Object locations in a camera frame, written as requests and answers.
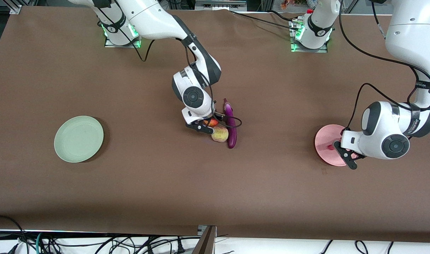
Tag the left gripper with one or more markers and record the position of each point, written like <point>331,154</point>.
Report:
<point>342,131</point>

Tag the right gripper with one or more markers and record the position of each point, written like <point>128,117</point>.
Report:
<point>210,120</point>

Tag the red apple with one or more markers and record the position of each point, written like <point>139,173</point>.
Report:
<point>212,122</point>

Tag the yellow peach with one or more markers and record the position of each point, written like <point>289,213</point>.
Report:
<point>221,134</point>

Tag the red chili pepper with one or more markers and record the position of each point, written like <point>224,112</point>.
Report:
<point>330,146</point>

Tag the purple eggplant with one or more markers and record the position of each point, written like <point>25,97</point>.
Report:
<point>231,135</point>

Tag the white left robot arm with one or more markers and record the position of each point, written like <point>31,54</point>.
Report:
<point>412,31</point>

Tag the pink plate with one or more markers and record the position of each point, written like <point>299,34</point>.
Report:
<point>324,137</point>

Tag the brown table cover sheet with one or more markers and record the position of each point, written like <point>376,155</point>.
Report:
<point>165,176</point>

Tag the grey metal device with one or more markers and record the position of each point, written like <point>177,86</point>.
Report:
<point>220,4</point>

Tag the aluminium profile bar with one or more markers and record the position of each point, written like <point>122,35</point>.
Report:
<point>206,243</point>

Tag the colourful toy pile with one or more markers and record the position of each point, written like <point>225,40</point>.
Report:
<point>292,4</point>

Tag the pale green plate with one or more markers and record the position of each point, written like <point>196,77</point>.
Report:
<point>79,139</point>

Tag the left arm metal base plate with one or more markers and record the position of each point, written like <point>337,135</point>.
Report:
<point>306,50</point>

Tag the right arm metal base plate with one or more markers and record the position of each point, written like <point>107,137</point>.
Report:
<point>110,44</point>

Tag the aluminium frame corner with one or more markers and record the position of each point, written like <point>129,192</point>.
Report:
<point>15,7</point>

